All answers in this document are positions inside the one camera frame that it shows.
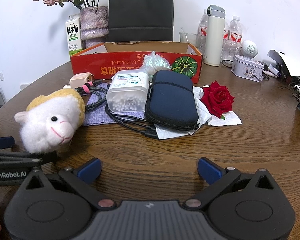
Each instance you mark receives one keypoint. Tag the white yellow plush sheep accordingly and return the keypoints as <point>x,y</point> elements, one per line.
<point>51,121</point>

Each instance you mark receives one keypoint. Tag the purple cloth mat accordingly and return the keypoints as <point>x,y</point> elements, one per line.
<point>100,117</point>

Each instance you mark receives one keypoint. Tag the navy zipper pouch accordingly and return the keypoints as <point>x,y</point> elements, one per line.
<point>170,101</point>

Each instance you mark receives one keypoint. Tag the white round speaker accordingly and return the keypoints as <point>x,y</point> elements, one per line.
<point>249,49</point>

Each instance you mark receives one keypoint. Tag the white thermos bottle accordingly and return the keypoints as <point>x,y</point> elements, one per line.
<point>214,38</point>

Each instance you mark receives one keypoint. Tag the clear glass cup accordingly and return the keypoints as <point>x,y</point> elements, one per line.
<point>193,39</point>

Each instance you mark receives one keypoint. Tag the right water bottle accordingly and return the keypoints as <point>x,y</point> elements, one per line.
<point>232,39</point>

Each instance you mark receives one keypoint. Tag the purple ceramic vase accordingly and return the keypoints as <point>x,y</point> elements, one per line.
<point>94,25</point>

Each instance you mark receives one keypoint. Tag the water bottle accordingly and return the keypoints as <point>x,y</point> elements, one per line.
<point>232,39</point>
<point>203,31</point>

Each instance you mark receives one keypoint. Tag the iridescent plastic bag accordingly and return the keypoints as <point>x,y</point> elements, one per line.
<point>153,63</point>

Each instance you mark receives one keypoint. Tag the white curved paper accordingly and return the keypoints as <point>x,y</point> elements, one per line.
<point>292,63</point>

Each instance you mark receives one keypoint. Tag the white tin box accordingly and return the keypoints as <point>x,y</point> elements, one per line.
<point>247,68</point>

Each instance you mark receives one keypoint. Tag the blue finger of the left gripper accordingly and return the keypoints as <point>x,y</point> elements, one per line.
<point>6,142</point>

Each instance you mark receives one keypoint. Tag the black paper bag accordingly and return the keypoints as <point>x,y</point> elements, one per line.
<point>140,20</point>

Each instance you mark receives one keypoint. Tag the red cardboard box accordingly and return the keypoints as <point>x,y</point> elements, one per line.
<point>106,59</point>

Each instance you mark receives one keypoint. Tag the milk carton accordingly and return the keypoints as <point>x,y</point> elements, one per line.
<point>73,34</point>

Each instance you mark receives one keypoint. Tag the white tissue paper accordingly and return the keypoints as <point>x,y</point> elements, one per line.
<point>230,118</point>

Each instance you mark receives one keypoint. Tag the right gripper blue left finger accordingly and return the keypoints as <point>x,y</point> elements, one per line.
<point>89,171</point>

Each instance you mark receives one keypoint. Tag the left water bottle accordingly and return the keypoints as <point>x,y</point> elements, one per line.
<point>203,31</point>

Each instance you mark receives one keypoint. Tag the red rose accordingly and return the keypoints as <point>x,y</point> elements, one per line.
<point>217,99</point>

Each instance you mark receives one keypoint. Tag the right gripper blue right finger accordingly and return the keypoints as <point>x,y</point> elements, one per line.
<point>209,170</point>

